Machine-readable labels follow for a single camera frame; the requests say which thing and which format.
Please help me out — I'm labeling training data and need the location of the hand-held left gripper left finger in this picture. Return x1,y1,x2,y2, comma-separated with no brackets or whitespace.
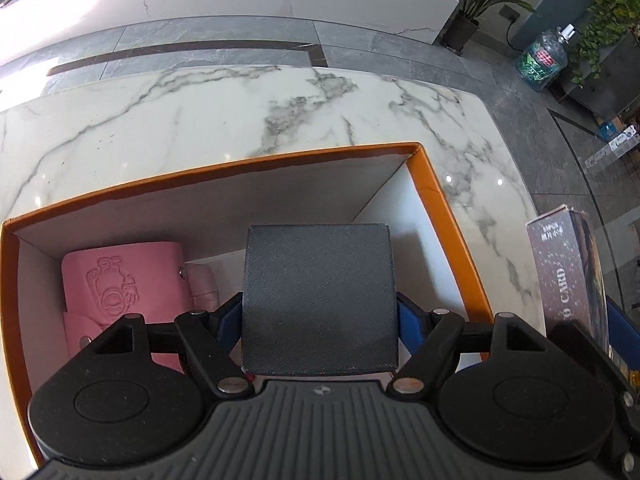
91,292,256,395

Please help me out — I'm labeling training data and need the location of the blue white carton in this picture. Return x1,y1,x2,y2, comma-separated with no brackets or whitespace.
597,117,638,143

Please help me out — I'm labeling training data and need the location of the black square box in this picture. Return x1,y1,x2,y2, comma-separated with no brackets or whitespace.
240,223,399,376

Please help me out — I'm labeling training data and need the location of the large water jug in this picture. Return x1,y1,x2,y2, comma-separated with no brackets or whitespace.
514,25,576,92

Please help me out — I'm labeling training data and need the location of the green vine plant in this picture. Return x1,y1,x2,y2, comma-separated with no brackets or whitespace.
570,0,640,86

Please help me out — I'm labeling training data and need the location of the picture card box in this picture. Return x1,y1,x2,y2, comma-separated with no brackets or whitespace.
525,205,611,356

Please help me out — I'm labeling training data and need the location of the orange box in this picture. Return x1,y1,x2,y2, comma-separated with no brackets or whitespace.
0,142,491,468

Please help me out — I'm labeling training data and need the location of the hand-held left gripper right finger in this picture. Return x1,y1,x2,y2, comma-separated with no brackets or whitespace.
387,292,549,395

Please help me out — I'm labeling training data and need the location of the grey metal cabinet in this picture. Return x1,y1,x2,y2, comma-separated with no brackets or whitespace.
550,35,640,121

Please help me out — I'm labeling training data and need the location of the long-leaf potted plant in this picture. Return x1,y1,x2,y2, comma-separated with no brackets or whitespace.
440,0,551,56

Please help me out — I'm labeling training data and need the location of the pink card wallet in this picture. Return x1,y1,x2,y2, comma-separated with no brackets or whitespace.
61,241,188,376

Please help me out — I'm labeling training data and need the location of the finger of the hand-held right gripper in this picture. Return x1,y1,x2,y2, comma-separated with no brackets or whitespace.
606,294,640,363
547,321,640,480

